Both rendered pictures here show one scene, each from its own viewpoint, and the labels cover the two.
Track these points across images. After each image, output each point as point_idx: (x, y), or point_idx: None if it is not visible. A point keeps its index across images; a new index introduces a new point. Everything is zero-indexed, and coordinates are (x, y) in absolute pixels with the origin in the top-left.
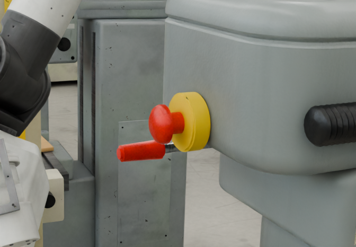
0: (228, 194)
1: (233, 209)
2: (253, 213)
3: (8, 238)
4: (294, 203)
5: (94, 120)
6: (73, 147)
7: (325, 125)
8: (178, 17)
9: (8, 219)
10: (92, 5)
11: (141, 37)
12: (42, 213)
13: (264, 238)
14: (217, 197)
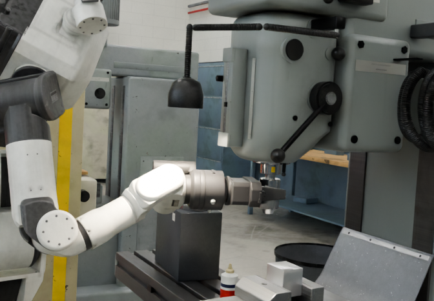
0: (229, 252)
1: (233, 261)
2: (250, 264)
3: (91, 14)
4: None
5: (121, 155)
6: None
7: None
8: None
9: (92, 6)
10: (124, 65)
11: (161, 90)
12: (104, 44)
13: (232, 34)
14: (220, 254)
